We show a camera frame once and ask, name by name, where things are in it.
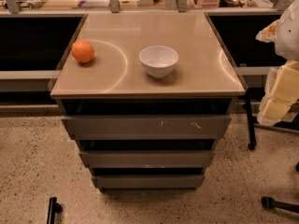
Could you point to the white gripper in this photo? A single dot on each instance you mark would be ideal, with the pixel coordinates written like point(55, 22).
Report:
point(289, 36)

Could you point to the grey top drawer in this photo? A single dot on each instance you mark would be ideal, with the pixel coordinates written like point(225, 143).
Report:
point(146, 127)

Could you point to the grey drawer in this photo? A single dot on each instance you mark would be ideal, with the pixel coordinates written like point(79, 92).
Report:
point(146, 159)
point(148, 181)
point(146, 127)

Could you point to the grey drawer cabinet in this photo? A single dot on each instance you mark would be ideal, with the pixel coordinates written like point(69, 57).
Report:
point(148, 110)

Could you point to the grey middle drawer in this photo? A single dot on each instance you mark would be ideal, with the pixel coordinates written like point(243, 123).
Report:
point(146, 159)

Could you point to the grey bottom drawer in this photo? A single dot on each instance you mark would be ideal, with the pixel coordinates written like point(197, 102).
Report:
point(148, 181)

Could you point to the black table leg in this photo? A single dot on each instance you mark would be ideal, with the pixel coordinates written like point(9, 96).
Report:
point(252, 137)

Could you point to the white ceramic bowl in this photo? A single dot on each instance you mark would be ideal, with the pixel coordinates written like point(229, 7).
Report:
point(158, 61)

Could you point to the black caster leg right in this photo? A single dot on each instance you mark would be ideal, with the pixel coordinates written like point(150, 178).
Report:
point(271, 203)

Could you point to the black caster leg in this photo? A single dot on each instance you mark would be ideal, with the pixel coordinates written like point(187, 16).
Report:
point(54, 208)
point(271, 203)

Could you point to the orange fruit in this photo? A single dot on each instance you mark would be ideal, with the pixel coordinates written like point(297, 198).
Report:
point(82, 51)

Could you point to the black caster leg left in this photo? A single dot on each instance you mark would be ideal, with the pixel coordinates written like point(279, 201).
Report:
point(54, 208)

